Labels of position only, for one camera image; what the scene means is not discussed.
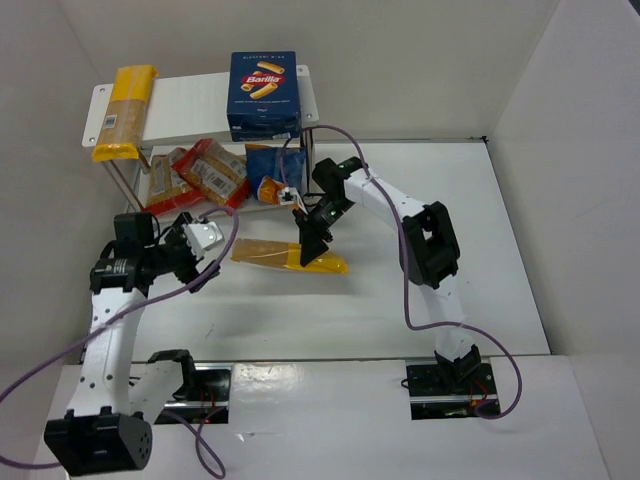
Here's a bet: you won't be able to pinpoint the red macaroni bag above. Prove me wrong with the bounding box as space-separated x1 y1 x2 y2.
172 138 250 209
145 147 205 216

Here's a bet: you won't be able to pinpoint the red macaroni bag right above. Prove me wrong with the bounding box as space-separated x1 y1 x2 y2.
172 138 250 209

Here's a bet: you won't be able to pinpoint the red macaroni bag left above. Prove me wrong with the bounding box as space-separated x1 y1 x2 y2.
145 147 205 216

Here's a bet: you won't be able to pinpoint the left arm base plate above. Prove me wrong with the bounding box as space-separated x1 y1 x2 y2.
164 362 232 425

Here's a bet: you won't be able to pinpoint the blue and orange pasta bag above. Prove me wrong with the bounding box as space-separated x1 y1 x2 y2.
245 144 307 205

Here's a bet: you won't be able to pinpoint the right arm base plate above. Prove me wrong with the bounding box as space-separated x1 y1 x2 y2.
400 362 501 421

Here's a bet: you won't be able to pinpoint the yellow spaghetti bag on shelf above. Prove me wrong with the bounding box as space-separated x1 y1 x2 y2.
92 64 157 163

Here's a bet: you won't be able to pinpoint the purple cable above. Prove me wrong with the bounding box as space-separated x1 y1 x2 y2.
279 124 524 420
0 205 241 478

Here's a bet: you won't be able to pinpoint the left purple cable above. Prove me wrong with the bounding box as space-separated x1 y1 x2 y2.
0 205 241 478

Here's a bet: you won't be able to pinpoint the yellow spaghetti bag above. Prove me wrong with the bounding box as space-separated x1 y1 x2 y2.
231 238 349 275
92 64 157 163

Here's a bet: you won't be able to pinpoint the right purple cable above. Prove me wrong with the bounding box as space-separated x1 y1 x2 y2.
279 124 524 420

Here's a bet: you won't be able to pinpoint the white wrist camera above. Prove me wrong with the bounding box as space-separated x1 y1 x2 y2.
182 220 224 261
278 186 307 212

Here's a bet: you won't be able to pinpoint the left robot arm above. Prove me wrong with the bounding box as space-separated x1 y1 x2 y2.
44 212 224 477

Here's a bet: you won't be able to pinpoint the blue Barilla pasta box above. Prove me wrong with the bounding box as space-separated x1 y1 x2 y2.
226 51 301 142

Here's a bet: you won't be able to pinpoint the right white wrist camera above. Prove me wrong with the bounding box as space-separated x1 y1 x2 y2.
278 186 307 212

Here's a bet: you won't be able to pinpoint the white two-tier shelf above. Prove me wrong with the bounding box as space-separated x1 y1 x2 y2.
82 65 320 213

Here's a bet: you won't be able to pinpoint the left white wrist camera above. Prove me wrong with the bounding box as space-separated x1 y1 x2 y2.
182 220 224 261

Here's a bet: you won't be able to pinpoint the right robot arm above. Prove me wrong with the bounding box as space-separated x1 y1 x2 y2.
294 157 481 391

